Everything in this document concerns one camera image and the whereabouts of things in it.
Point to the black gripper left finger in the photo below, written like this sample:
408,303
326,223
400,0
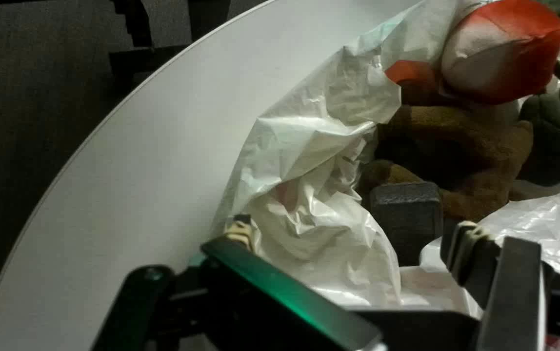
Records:
256,306

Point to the orange plush flower toy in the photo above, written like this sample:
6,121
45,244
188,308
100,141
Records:
498,53

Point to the brown plush toy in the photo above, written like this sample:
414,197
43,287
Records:
471,158

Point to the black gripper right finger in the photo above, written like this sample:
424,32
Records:
506,279

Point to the dark grey rectangular block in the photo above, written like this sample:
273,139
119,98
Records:
410,215

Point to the white orange plastic bag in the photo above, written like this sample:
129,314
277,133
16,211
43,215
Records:
299,168

